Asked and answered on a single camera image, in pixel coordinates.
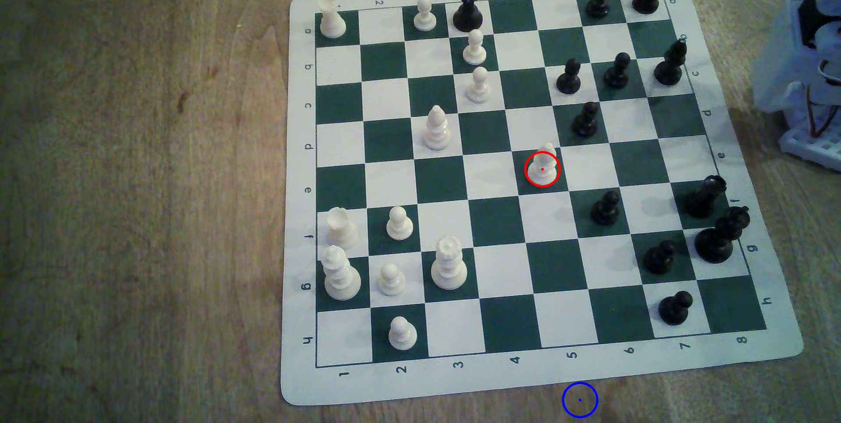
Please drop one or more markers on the black queen chess piece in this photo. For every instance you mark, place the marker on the black queen chess piece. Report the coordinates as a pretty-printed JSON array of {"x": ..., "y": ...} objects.
[{"x": 468, "y": 8}]

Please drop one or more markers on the white pawn chess piece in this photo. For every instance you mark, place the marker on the white pawn chess piece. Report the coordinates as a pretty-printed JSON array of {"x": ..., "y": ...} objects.
[
  {"x": 474, "y": 50},
  {"x": 425, "y": 16},
  {"x": 399, "y": 224},
  {"x": 402, "y": 335},
  {"x": 391, "y": 280},
  {"x": 543, "y": 163},
  {"x": 479, "y": 88}
]

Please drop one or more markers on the black king chess piece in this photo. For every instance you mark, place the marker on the black king chess piece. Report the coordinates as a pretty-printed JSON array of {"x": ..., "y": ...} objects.
[{"x": 717, "y": 239}]

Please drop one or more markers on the white rook chess piece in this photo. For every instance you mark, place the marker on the white rook chess piece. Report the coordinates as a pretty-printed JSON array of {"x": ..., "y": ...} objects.
[
  {"x": 332, "y": 19},
  {"x": 341, "y": 229}
]

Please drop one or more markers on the white king chess piece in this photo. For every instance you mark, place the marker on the white king chess piece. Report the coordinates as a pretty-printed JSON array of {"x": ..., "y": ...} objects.
[{"x": 449, "y": 266}]

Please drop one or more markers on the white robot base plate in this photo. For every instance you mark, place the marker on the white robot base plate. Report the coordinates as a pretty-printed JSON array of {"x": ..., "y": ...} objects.
[{"x": 818, "y": 146}]

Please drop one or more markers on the black pawn chess piece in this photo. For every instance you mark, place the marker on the black pawn chess piece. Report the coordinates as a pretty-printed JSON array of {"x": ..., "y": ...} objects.
[
  {"x": 617, "y": 73},
  {"x": 568, "y": 79},
  {"x": 598, "y": 2},
  {"x": 585, "y": 122},
  {"x": 605, "y": 210},
  {"x": 675, "y": 310},
  {"x": 659, "y": 259}
]

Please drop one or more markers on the green and white chess mat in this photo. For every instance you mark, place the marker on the green and white chess mat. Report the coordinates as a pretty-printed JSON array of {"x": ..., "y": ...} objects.
[{"x": 499, "y": 226}]

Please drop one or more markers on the white bishop chess piece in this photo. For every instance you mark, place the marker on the white bishop chess piece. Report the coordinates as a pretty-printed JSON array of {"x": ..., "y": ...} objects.
[{"x": 437, "y": 131}]

